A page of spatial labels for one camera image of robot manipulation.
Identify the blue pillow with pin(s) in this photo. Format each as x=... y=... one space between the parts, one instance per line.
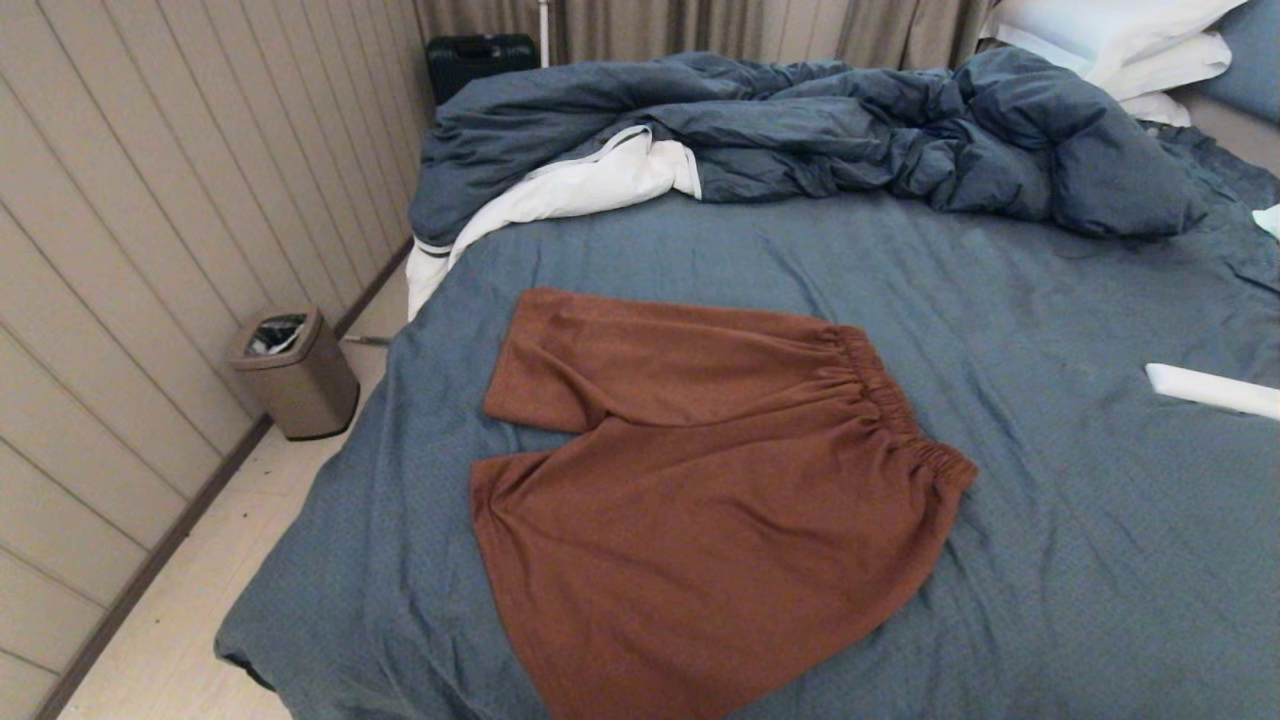
x=1250 y=50

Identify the beige curtain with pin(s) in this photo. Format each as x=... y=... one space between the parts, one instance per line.
x=700 y=25

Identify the crumpled blue duvet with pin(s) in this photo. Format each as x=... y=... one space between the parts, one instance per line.
x=800 y=120

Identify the black suitcase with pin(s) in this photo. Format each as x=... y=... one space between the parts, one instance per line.
x=480 y=62

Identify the white paper scrap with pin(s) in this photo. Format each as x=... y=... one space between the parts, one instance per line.
x=1270 y=220

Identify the blue bed sheet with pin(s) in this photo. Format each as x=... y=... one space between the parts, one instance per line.
x=1100 y=550

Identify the large white pillow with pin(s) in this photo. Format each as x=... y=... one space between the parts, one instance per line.
x=1100 y=25

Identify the brown square trash bin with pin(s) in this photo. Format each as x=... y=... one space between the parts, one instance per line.
x=300 y=390

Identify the white vertical pole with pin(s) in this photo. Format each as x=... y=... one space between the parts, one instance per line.
x=544 y=30

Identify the white flat box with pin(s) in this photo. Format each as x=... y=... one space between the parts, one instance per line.
x=1210 y=390

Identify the brown elastic-waist shorts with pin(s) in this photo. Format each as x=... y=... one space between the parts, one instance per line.
x=700 y=500

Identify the bin liner bag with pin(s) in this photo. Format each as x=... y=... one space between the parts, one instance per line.
x=275 y=335

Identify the white duvet lining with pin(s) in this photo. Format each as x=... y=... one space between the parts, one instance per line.
x=580 y=185

